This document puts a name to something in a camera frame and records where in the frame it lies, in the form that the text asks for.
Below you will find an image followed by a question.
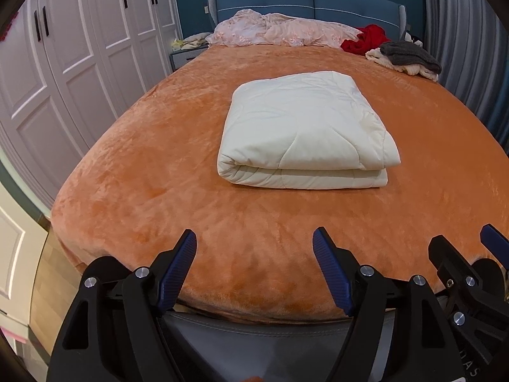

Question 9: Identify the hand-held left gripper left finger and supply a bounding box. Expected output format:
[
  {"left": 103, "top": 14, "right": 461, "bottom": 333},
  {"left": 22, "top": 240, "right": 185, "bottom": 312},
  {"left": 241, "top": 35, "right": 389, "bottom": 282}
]
[{"left": 47, "top": 229, "right": 199, "bottom": 382}]

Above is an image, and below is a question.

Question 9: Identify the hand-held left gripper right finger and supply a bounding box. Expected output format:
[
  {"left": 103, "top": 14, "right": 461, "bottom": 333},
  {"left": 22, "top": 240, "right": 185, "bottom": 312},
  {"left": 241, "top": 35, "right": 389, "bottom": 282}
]
[{"left": 312, "top": 227, "right": 466, "bottom": 382}]

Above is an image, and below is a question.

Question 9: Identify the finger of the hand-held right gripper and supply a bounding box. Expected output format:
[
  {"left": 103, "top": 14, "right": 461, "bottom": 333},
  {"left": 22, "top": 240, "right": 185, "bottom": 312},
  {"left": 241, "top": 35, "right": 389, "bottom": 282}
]
[
  {"left": 480, "top": 224, "right": 509, "bottom": 265},
  {"left": 428, "top": 234, "right": 480, "bottom": 300}
]

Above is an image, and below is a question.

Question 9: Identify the white quilted jacket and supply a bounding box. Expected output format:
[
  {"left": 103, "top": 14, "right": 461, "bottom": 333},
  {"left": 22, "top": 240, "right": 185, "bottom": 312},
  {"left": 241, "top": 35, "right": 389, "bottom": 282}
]
[{"left": 217, "top": 71, "right": 401, "bottom": 190}]

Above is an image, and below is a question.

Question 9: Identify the orange plush blanket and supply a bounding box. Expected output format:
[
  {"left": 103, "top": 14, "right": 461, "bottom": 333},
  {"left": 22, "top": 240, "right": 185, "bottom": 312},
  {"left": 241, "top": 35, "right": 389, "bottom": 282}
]
[{"left": 51, "top": 44, "right": 509, "bottom": 323}]

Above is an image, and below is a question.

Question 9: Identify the cream panelled door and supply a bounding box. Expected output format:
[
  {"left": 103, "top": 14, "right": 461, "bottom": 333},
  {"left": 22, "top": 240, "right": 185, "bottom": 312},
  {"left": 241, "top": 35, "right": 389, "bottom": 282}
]
[{"left": 0, "top": 183, "right": 52, "bottom": 311}]

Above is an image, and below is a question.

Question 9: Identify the grey pleated curtain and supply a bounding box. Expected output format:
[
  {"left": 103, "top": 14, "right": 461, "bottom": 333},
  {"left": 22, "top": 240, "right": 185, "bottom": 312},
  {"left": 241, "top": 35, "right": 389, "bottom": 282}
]
[{"left": 422, "top": 0, "right": 509, "bottom": 148}]

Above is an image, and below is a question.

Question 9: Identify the grey knit garment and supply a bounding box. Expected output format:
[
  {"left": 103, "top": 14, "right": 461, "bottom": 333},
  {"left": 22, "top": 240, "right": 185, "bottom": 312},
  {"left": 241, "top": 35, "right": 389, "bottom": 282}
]
[{"left": 380, "top": 40, "right": 443, "bottom": 74}]

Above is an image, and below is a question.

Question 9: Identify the grey nightstand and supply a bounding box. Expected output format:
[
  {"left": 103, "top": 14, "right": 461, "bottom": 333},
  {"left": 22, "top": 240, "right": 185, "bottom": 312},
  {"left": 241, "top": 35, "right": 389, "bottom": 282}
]
[{"left": 169, "top": 46, "right": 209, "bottom": 73}]

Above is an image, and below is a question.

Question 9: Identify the cream fleece garment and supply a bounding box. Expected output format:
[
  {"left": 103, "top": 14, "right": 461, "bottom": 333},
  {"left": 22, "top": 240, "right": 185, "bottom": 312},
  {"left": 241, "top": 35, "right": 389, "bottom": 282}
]
[{"left": 365, "top": 48, "right": 439, "bottom": 83}]

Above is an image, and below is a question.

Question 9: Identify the white panelled wardrobe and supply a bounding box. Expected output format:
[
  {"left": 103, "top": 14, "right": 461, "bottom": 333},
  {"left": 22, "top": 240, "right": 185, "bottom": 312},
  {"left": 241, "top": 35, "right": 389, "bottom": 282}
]
[{"left": 0, "top": 0, "right": 181, "bottom": 211}]

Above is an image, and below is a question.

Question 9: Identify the cream cloth on nightstand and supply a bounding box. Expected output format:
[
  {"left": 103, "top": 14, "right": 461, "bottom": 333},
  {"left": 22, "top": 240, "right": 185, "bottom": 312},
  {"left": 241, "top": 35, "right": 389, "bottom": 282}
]
[{"left": 172, "top": 32, "right": 213, "bottom": 52}]

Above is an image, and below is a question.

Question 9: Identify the red garment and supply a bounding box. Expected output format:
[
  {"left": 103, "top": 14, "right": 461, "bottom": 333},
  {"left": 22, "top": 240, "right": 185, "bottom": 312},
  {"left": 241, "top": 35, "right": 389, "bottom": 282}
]
[{"left": 341, "top": 24, "right": 392, "bottom": 55}]

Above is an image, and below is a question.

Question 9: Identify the pink floral quilt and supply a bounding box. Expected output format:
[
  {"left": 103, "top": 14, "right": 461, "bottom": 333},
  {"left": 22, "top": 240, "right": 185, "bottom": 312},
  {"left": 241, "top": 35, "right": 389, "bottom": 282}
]
[{"left": 205, "top": 9, "right": 364, "bottom": 48}]

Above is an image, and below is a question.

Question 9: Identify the blue upholstered headboard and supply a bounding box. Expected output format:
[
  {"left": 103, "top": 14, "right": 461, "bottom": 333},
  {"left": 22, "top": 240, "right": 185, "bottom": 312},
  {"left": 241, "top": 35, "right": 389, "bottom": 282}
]
[{"left": 207, "top": 0, "right": 407, "bottom": 42}]

